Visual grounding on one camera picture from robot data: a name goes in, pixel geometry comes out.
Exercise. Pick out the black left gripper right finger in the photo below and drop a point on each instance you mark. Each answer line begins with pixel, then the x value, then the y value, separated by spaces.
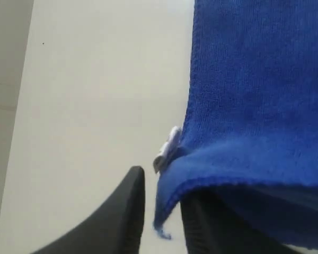
pixel 211 227

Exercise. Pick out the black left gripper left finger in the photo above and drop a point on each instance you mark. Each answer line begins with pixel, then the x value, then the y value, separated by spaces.
pixel 115 227

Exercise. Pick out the blue microfiber towel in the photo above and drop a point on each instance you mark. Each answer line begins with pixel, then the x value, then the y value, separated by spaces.
pixel 251 127

